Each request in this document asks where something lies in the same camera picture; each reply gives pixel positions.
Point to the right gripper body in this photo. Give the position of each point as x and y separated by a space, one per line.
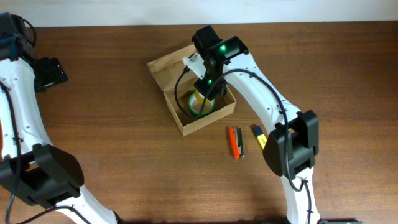
209 78

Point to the small yellow tape roll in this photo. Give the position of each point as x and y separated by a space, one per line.
200 99

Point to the green tape roll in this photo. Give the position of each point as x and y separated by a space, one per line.
195 107

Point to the brown cardboard box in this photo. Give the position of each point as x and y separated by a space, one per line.
165 71

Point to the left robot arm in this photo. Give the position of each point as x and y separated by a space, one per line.
32 168

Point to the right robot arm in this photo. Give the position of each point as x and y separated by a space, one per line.
293 135

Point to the orange stapler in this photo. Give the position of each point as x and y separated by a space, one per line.
236 140

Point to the yellow highlighter marker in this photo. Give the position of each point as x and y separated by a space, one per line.
260 136

